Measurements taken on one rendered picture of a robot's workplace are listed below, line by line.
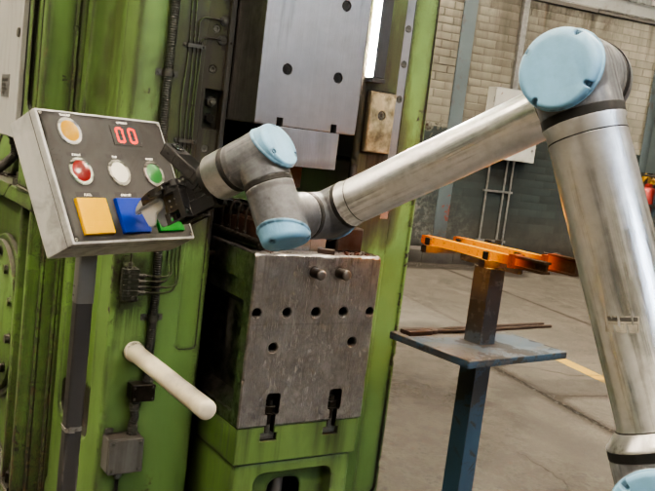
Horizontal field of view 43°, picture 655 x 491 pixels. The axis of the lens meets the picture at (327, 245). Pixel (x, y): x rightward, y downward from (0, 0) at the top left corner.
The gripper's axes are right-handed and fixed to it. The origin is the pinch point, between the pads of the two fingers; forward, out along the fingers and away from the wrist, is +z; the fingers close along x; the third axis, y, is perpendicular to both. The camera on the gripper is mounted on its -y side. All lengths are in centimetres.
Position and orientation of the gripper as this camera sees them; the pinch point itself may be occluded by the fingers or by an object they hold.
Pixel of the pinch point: (139, 207)
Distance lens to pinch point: 173.3
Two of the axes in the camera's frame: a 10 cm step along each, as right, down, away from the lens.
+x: 5.3, -0.4, 8.5
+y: 3.2, 9.4, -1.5
